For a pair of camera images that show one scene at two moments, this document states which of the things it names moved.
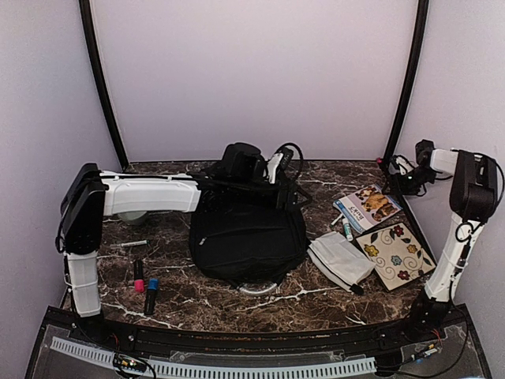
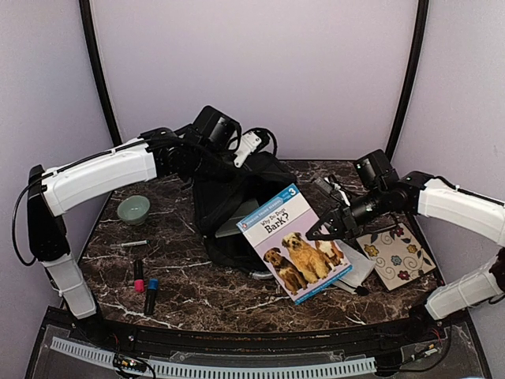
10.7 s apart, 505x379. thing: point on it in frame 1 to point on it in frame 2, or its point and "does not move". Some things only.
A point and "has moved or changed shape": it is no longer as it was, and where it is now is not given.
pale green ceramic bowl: [133, 217] does not move
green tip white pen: [135, 243] does not move
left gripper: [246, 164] to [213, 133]
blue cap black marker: [151, 296] does not move
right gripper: [402, 189] to [345, 231]
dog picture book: [364, 209] has moved or changed shape
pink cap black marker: [139, 281] does not move
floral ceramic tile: [398, 255] does not move
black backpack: [248, 231] has moved or changed shape
